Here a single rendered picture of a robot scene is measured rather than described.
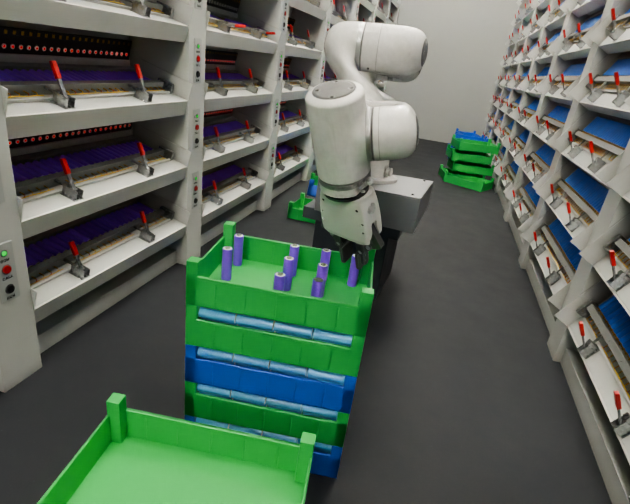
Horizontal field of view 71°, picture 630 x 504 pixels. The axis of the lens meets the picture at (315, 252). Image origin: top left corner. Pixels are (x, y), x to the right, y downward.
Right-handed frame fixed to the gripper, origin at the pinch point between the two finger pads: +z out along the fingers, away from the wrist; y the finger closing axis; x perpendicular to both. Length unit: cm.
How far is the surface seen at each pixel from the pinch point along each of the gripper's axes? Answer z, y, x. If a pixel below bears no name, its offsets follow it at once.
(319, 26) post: 20, 132, -156
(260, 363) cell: 7.2, 3.5, 24.6
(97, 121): -17, 64, 7
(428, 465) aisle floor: 37.5, -23.1, 13.0
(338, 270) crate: 6.2, 4.1, 0.4
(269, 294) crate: -5.8, 2.7, 18.9
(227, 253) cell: -5.8, 16.0, 15.7
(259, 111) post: 29, 109, -79
